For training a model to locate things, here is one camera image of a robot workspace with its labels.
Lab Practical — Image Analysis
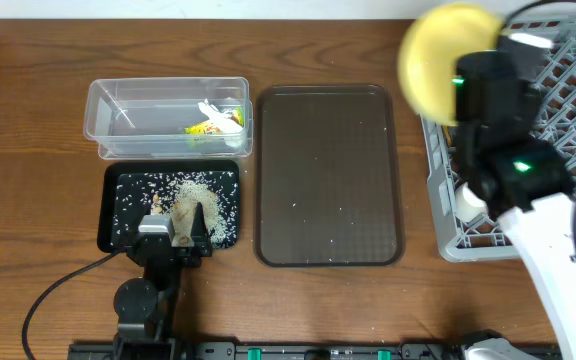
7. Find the left black cable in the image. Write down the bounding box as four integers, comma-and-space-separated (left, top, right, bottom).
21, 249, 124, 360

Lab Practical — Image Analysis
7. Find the dark brown serving tray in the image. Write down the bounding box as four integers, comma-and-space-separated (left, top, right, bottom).
254, 84, 405, 268

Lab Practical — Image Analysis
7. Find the white cup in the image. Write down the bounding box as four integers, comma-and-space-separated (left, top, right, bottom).
455, 183, 488, 223

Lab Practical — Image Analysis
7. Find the clear plastic bin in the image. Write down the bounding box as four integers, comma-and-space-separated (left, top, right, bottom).
83, 77, 254, 160

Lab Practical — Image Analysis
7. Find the grey dishwasher rack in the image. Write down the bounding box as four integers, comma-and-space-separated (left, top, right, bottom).
421, 15, 576, 263

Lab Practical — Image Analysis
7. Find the yellow plate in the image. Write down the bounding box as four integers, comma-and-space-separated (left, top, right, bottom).
397, 2, 502, 126

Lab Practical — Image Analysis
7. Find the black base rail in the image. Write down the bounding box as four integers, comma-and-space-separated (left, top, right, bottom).
67, 342, 464, 360

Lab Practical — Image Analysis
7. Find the green yellow snack wrapper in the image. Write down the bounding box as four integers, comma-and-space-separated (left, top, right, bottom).
183, 107, 245, 137

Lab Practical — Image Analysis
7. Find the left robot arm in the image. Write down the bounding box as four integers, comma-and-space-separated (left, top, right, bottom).
112, 204, 213, 360

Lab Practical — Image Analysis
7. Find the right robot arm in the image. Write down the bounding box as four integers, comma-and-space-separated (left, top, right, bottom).
452, 51, 576, 359

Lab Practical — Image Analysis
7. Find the black tray bin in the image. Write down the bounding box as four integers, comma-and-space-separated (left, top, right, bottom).
97, 160, 240, 253

